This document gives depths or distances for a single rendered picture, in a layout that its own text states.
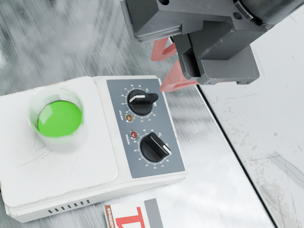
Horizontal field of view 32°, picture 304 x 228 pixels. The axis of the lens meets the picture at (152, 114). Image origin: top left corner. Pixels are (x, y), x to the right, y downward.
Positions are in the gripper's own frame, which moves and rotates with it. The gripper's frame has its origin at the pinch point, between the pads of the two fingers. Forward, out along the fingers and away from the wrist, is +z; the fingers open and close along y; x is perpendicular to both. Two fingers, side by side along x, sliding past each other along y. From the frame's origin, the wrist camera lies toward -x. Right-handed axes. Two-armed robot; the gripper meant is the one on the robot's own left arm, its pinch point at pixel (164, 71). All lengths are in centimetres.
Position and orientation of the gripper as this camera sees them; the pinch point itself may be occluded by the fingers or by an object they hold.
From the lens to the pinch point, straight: 54.7
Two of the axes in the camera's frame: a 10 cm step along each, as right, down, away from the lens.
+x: 8.2, -0.4, 5.7
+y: 2.4, 9.3, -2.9
